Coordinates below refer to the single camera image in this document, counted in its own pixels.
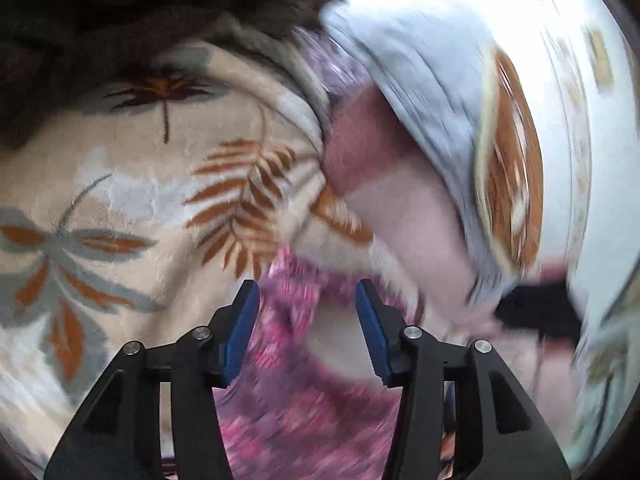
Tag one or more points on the dark brown fleece cloth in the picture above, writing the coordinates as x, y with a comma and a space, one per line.
125, 5

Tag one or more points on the pink bed sheet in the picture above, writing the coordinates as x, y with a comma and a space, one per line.
400, 210

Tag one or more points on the grey quilted pillow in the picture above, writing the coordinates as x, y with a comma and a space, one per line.
425, 110

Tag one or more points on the purple floral garment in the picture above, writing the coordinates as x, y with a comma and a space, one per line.
300, 410

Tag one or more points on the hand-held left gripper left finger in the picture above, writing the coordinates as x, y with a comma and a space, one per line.
242, 330

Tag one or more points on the black cloth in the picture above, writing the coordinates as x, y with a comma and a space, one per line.
540, 310

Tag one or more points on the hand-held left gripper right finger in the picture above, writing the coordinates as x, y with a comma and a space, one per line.
372, 330

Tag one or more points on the cream leaf print blanket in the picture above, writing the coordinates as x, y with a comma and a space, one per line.
150, 210

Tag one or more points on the brown oval printed cushion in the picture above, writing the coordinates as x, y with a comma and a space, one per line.
515, 160

